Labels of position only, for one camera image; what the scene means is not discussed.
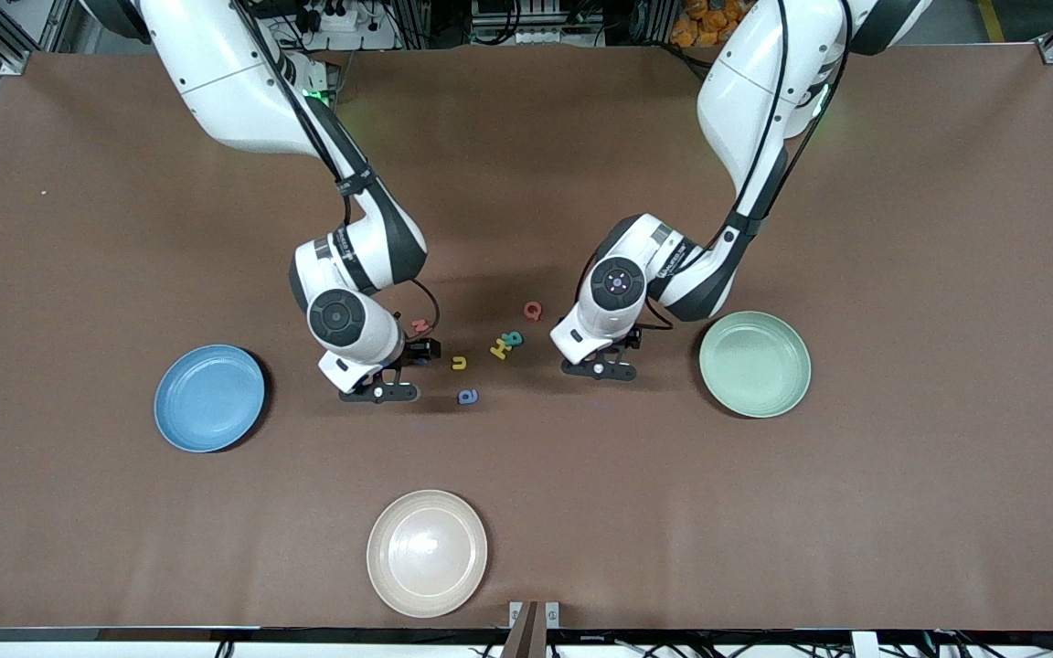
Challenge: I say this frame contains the orange snack bags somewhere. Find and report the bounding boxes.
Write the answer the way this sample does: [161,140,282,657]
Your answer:
[670,0,747,48]

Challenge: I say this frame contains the metal mount bracket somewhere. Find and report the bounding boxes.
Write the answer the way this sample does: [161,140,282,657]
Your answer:
[501,600,561,658]

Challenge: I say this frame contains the beige plate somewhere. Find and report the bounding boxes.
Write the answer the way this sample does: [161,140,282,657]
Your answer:
[367,490,489,619]

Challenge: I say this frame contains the white power strip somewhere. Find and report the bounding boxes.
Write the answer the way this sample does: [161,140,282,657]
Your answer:
[293,0,372,33]

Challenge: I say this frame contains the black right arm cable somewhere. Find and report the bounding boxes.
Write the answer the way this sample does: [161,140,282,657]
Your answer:
[232,0,441,341]

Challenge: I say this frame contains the green plate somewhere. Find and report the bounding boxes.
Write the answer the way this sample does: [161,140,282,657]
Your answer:
[698,311,812,419]

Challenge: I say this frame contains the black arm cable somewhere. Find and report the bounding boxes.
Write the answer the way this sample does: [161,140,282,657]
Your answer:
[641,0,788,332]
[232,0,441,341]

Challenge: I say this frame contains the blue plate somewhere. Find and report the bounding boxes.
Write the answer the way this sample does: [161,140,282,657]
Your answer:
[154,344,266,453]

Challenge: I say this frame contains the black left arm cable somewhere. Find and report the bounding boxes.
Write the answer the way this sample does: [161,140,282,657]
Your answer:
[641,0,788,332]

